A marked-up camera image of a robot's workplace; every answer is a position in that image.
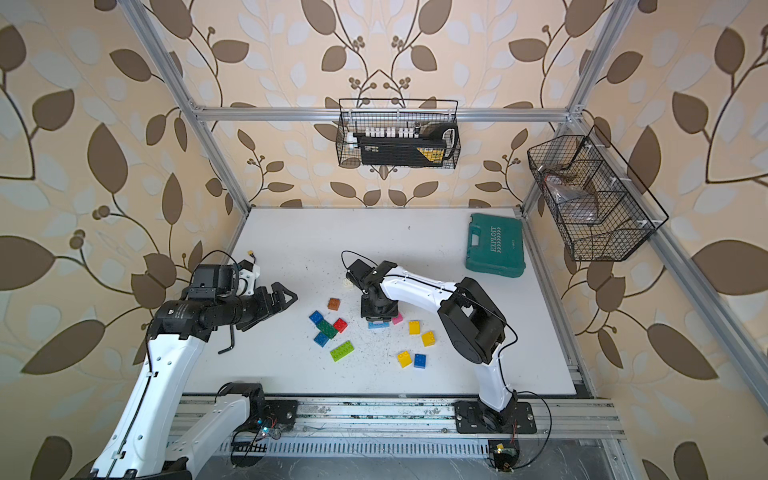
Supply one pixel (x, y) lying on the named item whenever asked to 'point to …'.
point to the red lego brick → (340, 324)
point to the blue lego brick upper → (316, 317)
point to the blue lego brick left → (321, 339)
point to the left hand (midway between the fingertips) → (282, 301)
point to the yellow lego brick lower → (404, 359)
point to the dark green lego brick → (327, 328)
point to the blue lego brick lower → (420, 361)
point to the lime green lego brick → (339, 353)
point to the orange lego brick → (334, 304)
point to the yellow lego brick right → (429, 339)
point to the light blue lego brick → (376, 325)
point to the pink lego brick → (397, 320)
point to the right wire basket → (599, 214)
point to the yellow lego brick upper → (414, 327)
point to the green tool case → (495, 245)
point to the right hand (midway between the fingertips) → (374, 318)
